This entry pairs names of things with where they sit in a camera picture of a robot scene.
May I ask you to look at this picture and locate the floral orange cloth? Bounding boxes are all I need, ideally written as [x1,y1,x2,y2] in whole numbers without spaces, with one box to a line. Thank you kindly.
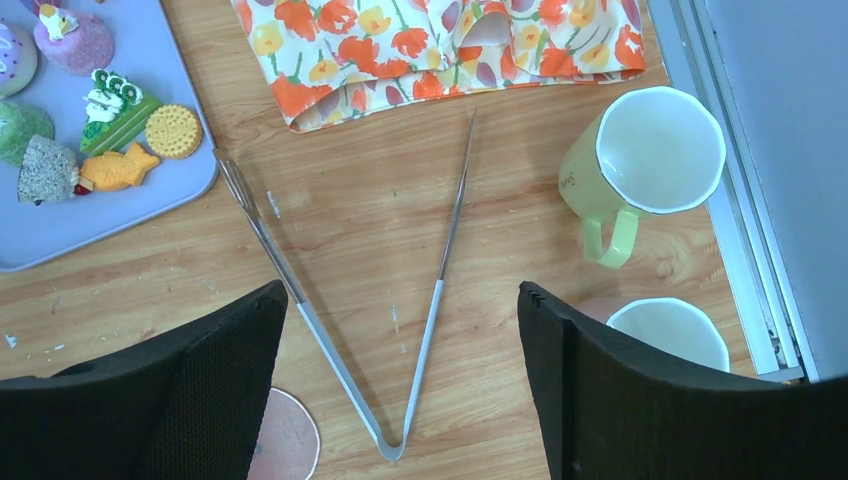
[233,0,646,132]

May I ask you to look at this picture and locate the pink mug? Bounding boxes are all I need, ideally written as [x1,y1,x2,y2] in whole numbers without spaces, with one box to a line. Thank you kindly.
[577,297,730,372]

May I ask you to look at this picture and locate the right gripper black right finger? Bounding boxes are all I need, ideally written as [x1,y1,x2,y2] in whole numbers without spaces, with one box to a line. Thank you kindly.
[517,281,847,479]

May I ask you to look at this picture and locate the light green mug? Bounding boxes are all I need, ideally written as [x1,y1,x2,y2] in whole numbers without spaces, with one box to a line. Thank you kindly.
[558,86,726,269]

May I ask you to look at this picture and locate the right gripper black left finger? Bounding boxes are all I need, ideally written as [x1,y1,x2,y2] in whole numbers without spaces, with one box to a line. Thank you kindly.
[1,280,288,479]

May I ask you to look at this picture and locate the purple iced donut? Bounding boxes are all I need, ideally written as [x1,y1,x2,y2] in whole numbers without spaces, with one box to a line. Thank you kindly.
[1,18,38,100]

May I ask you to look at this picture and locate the grey chocolate cone cake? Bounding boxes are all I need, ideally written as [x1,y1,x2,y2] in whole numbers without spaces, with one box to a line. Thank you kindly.
[17,135,94,206]

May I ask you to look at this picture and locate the green sugared dome cake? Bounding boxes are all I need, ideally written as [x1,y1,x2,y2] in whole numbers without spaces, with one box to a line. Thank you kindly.
[1,101,55,168]

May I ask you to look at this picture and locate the green layered cake slice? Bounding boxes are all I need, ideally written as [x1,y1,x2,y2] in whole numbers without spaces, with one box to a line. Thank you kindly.
[79,69,163,156]

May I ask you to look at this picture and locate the lavender dessert tray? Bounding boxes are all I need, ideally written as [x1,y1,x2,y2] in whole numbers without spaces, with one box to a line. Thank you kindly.
[1,1,217,272]

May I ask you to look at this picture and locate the round yellow biscuit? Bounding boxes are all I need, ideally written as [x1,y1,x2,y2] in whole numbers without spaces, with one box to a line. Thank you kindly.
[145,104,203,159]

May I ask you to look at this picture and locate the metal serving tongs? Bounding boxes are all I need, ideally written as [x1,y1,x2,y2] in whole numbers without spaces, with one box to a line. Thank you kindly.
[212,114,477,462]

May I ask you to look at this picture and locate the orange fish-shaped cake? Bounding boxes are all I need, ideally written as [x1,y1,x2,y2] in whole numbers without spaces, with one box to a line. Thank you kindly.
[78,142,161,192]

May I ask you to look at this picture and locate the red round coaster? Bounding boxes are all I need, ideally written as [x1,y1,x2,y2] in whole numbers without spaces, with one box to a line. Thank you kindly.
[248,388,321,480]

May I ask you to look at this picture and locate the pink sugared dome cake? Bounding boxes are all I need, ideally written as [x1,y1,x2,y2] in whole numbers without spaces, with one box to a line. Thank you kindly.
[33,3,115,76]

